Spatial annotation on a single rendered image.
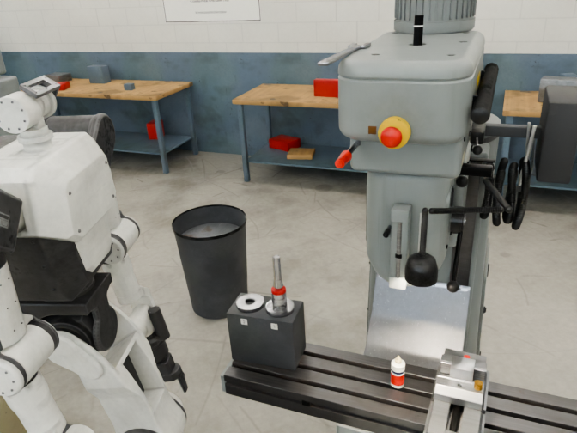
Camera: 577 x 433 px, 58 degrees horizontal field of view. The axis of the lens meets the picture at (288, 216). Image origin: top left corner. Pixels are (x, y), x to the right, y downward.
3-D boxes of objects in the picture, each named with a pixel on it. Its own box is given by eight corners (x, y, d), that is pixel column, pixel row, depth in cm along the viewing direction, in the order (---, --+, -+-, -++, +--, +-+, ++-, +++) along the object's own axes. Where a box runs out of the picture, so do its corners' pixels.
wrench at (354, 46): (332, 66, 95) (332, 62, 95) (312, 66, 97) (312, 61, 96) (370, 45, 115) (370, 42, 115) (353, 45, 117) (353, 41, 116)
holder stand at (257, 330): (295, 371, 166) (292, 320, 157) (231, 359, 172) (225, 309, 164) (306, 346, 176) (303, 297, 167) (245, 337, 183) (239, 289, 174)
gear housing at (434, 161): (460, 181, 110) (464, 135, 106) (348, 171, 119) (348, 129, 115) (472, 134, 138) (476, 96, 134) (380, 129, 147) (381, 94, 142)
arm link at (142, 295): (129, 338, 144) (111, 298, 139) (140, 319, 153) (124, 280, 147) (150, 336, 143) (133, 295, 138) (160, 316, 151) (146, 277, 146)
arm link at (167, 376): (136, 390, 150) (122, 357, 145) (148, 367, 159) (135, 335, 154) (177, 386, 148) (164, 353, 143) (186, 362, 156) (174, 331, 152)
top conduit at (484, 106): (488, 125, 97) (490, 106, 96) (464, 124, 99) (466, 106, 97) (497, 76, 135) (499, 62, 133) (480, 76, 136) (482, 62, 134)
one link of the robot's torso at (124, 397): (130, 486, 130) (21, 345, 113) (154, 429, 146) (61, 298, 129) (184, 474, 126) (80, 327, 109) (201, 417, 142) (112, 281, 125)
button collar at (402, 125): (408, 150, 100) (409, 119, 97) (377, 148, 102) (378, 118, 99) (409, 147, 101) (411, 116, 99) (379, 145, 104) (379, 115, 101)
